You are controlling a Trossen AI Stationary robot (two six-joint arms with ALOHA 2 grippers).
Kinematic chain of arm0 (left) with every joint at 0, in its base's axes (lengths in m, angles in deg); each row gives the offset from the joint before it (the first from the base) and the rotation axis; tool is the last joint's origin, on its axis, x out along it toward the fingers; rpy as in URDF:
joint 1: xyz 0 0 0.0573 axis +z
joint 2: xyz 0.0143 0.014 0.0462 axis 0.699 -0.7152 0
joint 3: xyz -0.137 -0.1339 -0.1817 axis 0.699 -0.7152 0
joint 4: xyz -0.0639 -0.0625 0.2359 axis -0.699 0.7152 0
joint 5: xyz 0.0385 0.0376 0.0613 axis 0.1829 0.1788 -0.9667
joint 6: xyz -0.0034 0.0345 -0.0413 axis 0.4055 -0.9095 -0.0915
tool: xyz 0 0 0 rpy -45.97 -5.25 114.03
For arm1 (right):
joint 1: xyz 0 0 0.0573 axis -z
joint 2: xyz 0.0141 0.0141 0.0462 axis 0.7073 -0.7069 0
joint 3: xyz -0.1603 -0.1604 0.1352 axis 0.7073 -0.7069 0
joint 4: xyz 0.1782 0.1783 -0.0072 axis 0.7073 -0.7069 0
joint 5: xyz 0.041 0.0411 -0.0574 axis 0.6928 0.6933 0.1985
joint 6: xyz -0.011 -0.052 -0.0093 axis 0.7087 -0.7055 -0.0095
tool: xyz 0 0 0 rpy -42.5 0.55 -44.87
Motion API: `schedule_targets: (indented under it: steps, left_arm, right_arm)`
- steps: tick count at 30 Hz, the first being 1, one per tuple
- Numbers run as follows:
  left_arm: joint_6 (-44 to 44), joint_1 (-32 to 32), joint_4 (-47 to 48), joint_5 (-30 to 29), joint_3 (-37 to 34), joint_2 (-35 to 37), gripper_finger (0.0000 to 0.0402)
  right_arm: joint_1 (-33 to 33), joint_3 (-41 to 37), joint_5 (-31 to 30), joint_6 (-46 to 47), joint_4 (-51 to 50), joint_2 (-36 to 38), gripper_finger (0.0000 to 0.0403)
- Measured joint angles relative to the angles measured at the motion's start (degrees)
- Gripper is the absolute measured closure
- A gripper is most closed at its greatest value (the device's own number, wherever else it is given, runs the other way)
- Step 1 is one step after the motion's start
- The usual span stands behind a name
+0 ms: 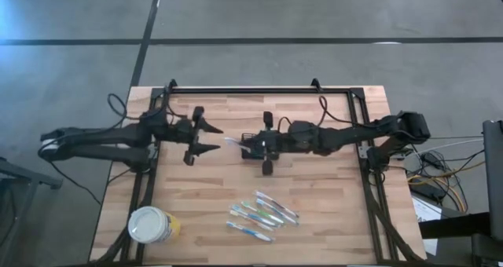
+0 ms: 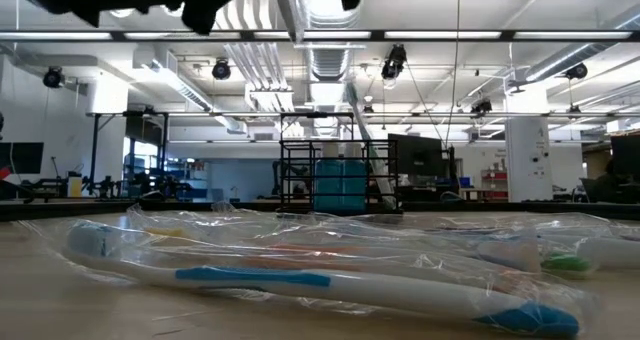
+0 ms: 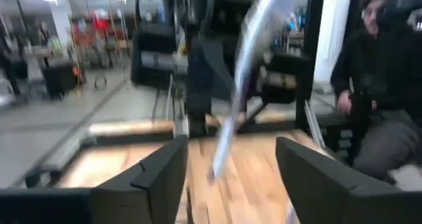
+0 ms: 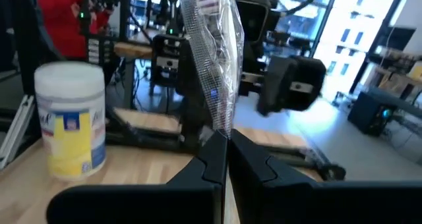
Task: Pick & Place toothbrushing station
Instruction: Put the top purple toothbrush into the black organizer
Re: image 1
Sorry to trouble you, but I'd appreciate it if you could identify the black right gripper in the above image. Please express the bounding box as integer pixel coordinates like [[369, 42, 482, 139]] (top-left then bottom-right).
[[244, 111, 292, 177]]

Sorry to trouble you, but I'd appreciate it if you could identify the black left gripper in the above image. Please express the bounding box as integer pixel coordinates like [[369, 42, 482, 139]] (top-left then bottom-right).
[[172, 106, 225, 166]]

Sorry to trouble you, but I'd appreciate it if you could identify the yellow cable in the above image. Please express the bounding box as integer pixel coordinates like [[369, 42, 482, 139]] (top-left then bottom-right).
[[406, 160, 486, 214]]

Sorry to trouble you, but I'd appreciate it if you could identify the yellow wipes canister white lid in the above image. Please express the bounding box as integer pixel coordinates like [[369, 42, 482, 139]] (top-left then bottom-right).
[[127, 206, 182, 245]]

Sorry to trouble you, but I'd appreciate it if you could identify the black power brick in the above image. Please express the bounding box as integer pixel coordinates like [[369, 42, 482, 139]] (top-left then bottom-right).
[[410, 180, 447, 203]]

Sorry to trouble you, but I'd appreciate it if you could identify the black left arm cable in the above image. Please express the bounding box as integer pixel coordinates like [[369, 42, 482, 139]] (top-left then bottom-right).
[[107, 93, 174, 122]]

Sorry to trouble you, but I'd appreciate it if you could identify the black metal beam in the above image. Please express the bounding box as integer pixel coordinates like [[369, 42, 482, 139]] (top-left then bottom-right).
[[418, 210, 492, 240]]

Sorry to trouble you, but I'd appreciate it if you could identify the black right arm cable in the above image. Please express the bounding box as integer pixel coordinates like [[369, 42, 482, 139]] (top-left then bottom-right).
[[318, 95, 379, 129]]

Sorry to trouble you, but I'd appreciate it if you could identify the black aluminium table frame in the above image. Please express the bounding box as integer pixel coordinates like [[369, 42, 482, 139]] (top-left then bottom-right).
[[92, 85, 428, 266]]

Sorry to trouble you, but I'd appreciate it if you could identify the red white toothbrush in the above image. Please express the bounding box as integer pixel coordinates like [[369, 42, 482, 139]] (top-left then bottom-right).
[[228, 210, 275, 232]]

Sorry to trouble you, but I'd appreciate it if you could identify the black metal stand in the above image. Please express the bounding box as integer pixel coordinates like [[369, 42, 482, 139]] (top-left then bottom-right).
[[0, 156, 64, 267]]

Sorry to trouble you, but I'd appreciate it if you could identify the black wire caddy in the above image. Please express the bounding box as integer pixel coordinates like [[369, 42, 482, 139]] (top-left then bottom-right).
[[240, 132, 281, 161]]

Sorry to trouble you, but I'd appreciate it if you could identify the green white toothbrush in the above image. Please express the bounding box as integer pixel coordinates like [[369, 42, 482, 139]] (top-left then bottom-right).
[[240, 200, 285, 225]]

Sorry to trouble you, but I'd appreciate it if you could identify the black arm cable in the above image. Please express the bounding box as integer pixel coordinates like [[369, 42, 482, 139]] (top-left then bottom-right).
[[318, 95, 379, 129], [107, 93, 174, 122]]

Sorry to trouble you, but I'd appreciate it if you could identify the purple white toothbrush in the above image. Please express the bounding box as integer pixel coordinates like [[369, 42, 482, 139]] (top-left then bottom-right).
[[254, 189, 300, 219], [224, 137, 253, 152]]

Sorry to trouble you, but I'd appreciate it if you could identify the dark grey equipment case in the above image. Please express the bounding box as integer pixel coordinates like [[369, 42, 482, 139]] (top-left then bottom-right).
[[482, 119, 503, 243]]

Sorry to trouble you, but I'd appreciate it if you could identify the white cable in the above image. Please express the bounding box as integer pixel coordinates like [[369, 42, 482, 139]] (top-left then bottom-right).
[[404, 138, 484, 159]]

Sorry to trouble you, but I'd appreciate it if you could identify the white paper sheet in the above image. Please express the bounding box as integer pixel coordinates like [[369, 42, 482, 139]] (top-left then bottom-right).
[[410, 196, 443, 257]]

